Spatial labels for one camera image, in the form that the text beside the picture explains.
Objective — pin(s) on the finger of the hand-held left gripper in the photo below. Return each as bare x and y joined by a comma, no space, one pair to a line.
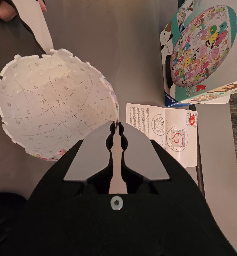
34,24

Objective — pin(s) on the colourful puzzle ball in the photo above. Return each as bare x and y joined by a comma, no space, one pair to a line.
50,104

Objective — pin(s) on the teal puzzle box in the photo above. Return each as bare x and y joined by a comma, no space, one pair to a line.
206,50

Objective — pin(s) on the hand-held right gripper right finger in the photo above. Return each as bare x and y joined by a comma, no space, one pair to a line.
144,160

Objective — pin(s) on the white instruction leaflet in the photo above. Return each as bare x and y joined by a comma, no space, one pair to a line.
180,124

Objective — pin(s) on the person's left hand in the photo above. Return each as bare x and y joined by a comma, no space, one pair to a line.
2,12

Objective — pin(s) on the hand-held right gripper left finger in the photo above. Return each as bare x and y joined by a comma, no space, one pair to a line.
86,160

